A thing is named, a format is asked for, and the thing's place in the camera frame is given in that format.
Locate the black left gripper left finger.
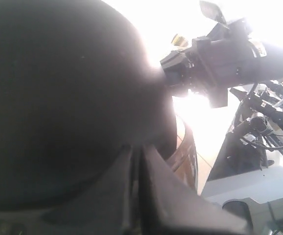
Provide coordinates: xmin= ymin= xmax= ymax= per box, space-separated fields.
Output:
xmin=0 ymin=144 xmax=140 ymax=235

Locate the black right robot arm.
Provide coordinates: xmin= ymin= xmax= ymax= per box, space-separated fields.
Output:
xmin=138 ymin=17 xmax=283 ymax=235

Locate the grey robot base block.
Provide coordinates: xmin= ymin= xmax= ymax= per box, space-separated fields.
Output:
xmin=201 ymin=163 xmax=283 ymax=235

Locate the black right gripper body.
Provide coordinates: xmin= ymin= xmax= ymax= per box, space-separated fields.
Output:
xmin=160 ymin=36 xmax=228 ymax=108

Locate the black camera stand frame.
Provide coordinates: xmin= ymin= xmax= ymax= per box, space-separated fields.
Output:
xmin=208 ymin=79 xmax=283 ymax=181

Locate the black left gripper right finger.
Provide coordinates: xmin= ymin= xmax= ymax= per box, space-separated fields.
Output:
xmin=141 ymin=146 xmax=248 ymax=235

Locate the black helmet with visor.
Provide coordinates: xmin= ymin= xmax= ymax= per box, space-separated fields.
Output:
xmin=0 ymin=0 xmax=177 ymax=211

